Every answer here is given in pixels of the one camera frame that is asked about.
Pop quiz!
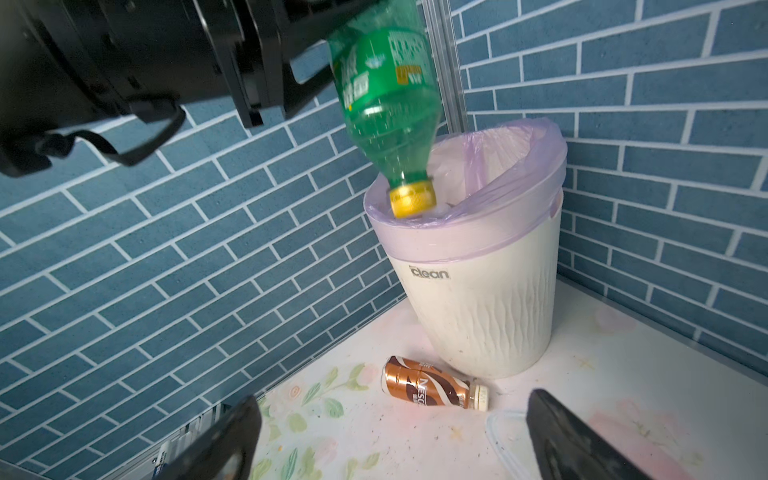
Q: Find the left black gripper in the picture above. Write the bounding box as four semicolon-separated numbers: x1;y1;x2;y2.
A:
1;1;282;177

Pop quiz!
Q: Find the aluminium rail frame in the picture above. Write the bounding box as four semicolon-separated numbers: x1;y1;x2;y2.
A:
105;403;230;480

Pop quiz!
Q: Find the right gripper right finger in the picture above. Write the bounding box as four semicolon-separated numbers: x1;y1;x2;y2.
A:
526;389;649;480

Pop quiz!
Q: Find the pink bin liner bag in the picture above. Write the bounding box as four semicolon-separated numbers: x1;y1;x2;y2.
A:
363;117;567;263

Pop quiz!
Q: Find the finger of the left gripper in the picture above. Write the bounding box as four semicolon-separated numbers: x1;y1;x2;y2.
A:
263;0;377;117

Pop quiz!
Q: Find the green plastic bottle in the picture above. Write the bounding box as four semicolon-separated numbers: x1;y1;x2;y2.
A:
328;1;443;218

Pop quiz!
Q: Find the brown coffee bottle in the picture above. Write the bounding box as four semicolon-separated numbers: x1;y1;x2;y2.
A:
381;356;490;412

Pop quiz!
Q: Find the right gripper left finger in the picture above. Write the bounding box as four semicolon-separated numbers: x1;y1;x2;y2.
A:
154;396;262;479

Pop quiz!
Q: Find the white plastic trash bin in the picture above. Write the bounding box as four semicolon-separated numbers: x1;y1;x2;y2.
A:
386;185;564;379

